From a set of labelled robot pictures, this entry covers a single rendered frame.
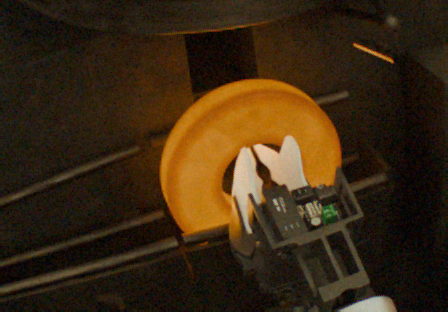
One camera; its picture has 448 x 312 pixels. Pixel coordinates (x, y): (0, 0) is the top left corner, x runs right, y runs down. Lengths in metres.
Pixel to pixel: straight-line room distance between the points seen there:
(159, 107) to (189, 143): 0.07
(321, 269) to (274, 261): 0.04
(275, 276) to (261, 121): 0.14
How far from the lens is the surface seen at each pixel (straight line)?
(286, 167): 0.57
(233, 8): 0.51
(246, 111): 0.56
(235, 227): 0.55
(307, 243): 0.46
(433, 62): 0.66
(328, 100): 0.66
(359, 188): 0.62
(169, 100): 0.63
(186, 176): 0.57
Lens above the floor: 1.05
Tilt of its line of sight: 29 degrees down
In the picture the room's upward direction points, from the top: 9 degrees counter-clockwise
